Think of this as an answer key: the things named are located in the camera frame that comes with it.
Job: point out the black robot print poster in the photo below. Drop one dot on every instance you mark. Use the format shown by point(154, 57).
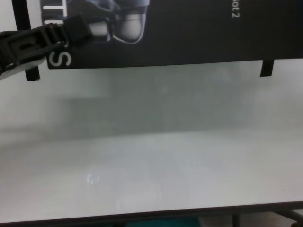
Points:
point(189, 40)

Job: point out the black table leg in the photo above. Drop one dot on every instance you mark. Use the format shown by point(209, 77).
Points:
point(235, 221)

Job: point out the black tape strip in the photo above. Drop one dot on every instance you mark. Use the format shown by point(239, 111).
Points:
point(22, 14)
point(267, 69)

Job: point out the black table frame bar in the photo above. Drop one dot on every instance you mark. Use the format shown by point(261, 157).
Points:
point(290, 218)

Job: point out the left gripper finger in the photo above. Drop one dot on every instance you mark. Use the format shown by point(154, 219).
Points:
point(23, 47)
point(16, 68)

